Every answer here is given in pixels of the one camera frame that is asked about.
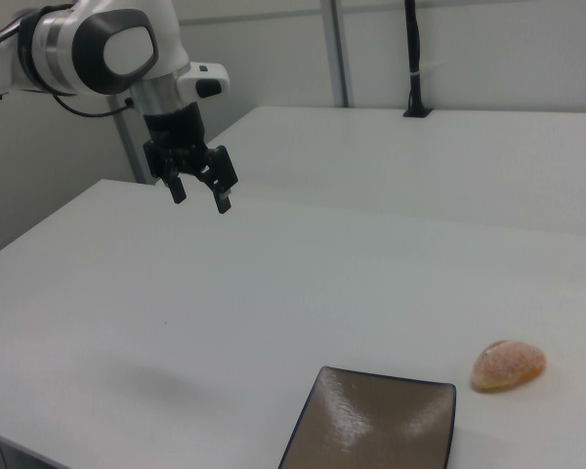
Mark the brown square ceramic plate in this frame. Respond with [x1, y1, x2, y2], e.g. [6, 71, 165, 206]
[276, 364, 458, 469]

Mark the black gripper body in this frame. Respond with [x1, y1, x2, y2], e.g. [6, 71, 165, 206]
[142, 101, 213, 181]

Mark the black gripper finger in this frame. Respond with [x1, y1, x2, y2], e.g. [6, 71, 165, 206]
[161, 168, 188, 205]
[198, 145, 239, 215]

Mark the white cable tie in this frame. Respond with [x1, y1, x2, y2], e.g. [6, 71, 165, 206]
[408, 60, 446, 79]

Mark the grey partition frame post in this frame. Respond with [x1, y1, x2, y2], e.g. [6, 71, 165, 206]
[107, 95, 151, 186]
[318, 0, 351, 109]

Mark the black pole with base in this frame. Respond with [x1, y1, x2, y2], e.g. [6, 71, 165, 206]
[401, 0, 434, 119]

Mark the sugared orange bread roll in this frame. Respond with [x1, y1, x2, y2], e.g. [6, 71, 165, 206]
[470, 339, 550, 394]

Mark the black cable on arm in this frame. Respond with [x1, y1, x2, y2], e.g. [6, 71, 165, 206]
[52, 94, 139, 119]

